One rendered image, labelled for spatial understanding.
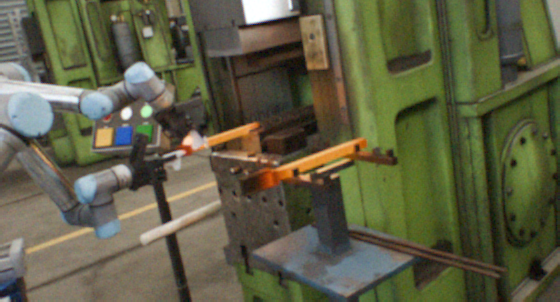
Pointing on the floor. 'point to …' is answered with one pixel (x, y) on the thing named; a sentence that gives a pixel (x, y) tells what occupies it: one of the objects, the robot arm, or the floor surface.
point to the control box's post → (171, 242)
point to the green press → (104, 51)
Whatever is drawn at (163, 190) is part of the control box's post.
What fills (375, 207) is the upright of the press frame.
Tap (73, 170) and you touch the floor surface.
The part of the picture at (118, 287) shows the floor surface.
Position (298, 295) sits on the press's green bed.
